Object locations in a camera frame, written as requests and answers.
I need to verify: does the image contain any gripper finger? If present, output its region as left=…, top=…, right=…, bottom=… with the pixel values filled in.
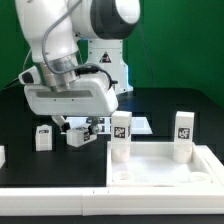
left=51, top=115, right=70, bottom=133
left=88, top=117, right=102, bottom=135

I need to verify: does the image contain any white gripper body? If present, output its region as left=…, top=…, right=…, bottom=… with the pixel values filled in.
left=24, top=73, right=118, bottom=117

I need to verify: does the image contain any white square table top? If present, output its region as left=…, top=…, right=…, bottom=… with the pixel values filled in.
left=106, top=142, right=224, bottom=187

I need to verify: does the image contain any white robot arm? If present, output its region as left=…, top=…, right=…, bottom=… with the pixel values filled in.
left=15, top=0, right=140, bottom=134

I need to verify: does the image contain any white base sheet with tag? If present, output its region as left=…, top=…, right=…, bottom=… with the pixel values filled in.
left=66, top=117, right=152, bottom=135

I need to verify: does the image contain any white left fence stub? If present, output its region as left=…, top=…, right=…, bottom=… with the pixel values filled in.
left=0, top=146, right=6, bottom=169

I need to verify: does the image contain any white right fence bar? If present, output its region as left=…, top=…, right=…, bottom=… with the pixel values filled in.
left=200, top=146, right=224, bottom=186

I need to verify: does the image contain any white fence bar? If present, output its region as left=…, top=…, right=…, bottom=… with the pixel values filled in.
left=0, top=186, right=224, bottom=216
left=200, top=146, right=224, bottom=186

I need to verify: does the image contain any white front fence bar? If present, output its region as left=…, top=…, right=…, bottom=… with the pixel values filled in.
left=0, top=186, right=224, bottom=216

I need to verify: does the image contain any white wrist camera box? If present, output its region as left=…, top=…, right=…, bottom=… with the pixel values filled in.
left=18, top=66, right=42, bottom=85

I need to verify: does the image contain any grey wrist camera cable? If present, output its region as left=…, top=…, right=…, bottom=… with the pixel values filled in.
left=41, top=0, right=118, bottom=89

